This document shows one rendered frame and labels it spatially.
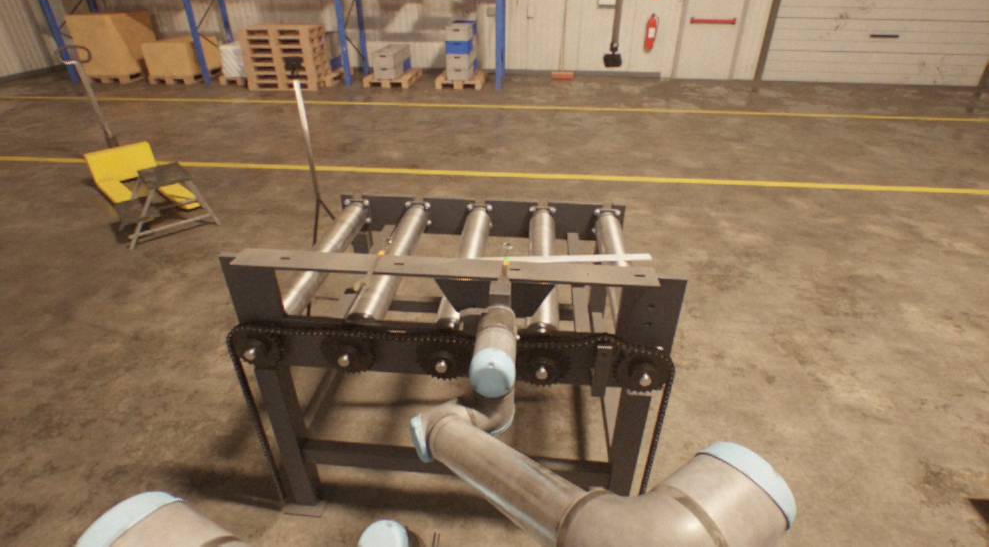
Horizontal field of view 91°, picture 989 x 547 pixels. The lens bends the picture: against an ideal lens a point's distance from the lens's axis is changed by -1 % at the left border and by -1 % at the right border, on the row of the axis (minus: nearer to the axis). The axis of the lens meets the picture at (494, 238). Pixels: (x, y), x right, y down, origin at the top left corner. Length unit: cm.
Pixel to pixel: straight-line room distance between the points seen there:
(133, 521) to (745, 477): 65
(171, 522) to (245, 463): 194
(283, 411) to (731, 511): 155
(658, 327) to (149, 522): 123
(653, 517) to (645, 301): 89
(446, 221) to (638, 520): 193
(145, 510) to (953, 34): 1258
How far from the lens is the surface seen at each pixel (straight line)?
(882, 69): 1209
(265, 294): 164
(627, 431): 176
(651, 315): 147
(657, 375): 152
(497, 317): 110
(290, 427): 198
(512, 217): 233
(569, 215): 232
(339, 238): 215
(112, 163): 603
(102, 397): 325
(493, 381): 102
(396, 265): 139
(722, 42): 1074
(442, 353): 149
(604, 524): 63
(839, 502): 265
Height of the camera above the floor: 189
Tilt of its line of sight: 29 degrees down
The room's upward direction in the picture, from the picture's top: straight up
